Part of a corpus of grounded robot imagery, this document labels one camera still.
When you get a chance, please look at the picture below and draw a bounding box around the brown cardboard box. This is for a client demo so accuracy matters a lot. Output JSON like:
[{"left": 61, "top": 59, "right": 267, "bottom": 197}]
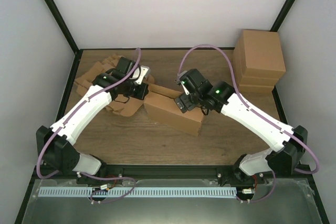
[{"left": 144, "top": 84, "right": 204, "bottom": 136}]

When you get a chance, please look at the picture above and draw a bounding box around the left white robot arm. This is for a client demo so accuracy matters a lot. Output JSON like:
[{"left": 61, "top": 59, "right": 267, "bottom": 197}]
[{"left": 36, "top": 57, "right": 150, "bottom": 184}]

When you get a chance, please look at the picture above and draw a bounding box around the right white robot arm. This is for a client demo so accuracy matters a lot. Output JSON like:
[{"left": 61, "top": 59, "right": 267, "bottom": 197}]
[{"left": 174, "top": 69, "right": 308, "bottom": 184}]

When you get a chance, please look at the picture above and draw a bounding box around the bottom folded cardboard box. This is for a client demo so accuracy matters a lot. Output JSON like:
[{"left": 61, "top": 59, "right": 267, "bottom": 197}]
[{"left": 237, "top": 77, "right": 278, "bottom": 93}]

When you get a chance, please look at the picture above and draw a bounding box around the folded cardboard box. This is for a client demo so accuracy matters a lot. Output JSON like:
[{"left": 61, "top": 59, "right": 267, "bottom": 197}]
[
  {"left": 233, "top": 29, "right": 286, "bottom": 79},
  {"left": 237, "top": 77, "right": 278, "bottom": 93},
  {"left": 233, "top": 62, "right": 284, "bottom": 86}
]

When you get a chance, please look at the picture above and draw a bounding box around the middle folded cardboard box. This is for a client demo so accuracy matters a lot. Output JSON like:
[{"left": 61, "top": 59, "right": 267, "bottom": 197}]
[{"left": 233, "top": 62, "right": 284, "bottom": 86}]

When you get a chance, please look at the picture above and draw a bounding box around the top folded cardboard box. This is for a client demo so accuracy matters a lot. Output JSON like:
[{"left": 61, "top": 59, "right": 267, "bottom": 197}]
[{"left": 233, "top": 29, "right": 286, "bottom": 79}]

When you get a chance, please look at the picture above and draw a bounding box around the stack of flat cardboard blanks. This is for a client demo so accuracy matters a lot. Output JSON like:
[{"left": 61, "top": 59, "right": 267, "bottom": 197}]
[{"left": 75, "top": 55, "right": 154, "bottom": 117}]

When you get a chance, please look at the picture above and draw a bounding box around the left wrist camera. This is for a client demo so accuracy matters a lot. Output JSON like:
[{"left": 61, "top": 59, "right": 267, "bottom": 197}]
[{"left": 131, "top": 66, "right": 151, "bottom": 84}]

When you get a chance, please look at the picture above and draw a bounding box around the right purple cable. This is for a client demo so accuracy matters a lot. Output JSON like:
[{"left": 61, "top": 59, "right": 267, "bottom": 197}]
[{"left": 178, "top": 45, "right": 321, "bottom": 204}]

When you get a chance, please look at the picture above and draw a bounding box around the purple cable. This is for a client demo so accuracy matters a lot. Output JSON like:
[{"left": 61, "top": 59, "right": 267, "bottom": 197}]
[
  {"left": 36, "top": 48, "right": 142, "bottom": 205},
  {"left": 178, "top": 45, "right": 321, "bottom": 204}
]

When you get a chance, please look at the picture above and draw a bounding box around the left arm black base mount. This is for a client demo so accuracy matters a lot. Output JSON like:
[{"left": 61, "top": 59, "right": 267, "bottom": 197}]
[{"left": 77, "top": 164, "right": 123, "bottom": 186}]

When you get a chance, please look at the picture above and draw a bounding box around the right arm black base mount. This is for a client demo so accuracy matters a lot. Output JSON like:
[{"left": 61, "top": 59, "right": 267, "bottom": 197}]
[{"left": 216, "top": 165, "right": 265, "bottom": 186}]

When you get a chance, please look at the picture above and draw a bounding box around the light blue slotted cable duct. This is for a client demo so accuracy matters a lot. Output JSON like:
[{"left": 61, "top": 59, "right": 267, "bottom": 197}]
[{"left": 38, "top": 187, "right": 237, "bottom": 198}]

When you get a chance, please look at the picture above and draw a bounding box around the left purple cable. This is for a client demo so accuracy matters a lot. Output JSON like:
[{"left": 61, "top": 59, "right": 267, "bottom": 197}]
[{"left": 36, "top": 48, "right": 142, "bottom": 205}]

